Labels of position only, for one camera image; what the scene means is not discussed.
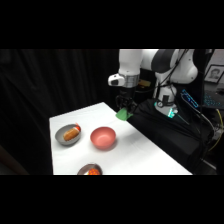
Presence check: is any pink bowl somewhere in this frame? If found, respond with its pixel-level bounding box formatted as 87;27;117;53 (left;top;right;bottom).
89;126;117;151

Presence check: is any framed portrait picture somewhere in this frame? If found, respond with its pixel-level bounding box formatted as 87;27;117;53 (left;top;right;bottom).
203;64;224;85

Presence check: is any orange toy food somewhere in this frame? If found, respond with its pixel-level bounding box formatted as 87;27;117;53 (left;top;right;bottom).
87;168;101;176

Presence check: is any yellow cable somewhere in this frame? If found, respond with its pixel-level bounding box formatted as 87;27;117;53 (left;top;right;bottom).
207;108;224;153

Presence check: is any black curtain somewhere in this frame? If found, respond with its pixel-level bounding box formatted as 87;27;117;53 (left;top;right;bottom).
0;49;158;176

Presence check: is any toy hot dog bun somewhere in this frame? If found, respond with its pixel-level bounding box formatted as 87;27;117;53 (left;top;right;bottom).
63;128;80;142

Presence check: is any green light on base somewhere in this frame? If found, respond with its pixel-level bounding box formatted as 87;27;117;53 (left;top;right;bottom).
166;107;178;120

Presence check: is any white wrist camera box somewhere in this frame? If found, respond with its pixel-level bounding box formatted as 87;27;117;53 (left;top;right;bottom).
107;73;126;87

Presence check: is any blue lit device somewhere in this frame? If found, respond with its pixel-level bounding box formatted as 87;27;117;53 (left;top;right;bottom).
180;88;201;110

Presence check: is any grey bowl with hot dog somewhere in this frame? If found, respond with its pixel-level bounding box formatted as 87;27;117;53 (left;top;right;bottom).
54;123;83;146

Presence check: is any black covered robot stand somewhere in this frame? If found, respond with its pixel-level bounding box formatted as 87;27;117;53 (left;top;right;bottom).
126;97;216;175

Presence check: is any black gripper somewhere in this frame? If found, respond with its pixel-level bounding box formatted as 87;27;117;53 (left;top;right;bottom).
115;86;137;114

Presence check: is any grey bowl with orange toy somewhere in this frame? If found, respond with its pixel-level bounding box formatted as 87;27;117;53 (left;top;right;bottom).
77;162;104;176

